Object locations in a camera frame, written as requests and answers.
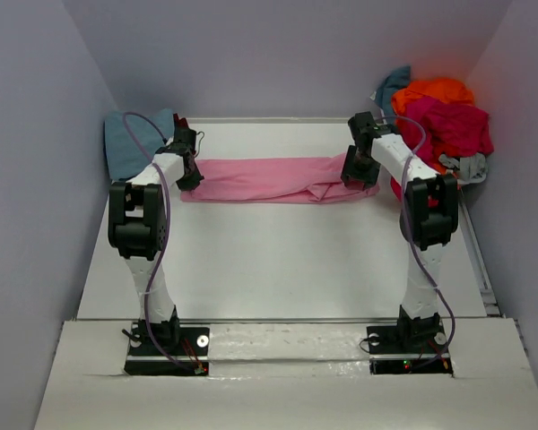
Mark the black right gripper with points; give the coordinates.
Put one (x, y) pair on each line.
(370, 177)

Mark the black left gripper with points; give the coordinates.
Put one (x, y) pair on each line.
(188, 184)

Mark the pink t shirt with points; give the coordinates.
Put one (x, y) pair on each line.
(313, 180)

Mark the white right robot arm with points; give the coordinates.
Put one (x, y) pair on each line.
(428, 219)

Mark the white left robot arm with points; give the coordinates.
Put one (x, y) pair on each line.
(138, 227)

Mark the folded dark red t shirt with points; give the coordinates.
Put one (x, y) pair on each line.
(179, 122)

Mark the folded light blue t shirt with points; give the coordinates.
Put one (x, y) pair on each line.
(124, 159)

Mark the magenta t shirt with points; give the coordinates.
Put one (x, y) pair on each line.
(457, 131)

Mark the teal t shirt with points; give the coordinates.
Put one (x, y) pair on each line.
(397, 80)

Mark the grey t shirt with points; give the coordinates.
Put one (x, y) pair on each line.
(468, 170)

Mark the orange t shirt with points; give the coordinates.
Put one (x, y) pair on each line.
(447, 91)

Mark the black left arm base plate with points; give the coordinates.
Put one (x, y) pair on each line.
(187, 358)

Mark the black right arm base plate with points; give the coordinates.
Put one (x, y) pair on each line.
(388, 354)

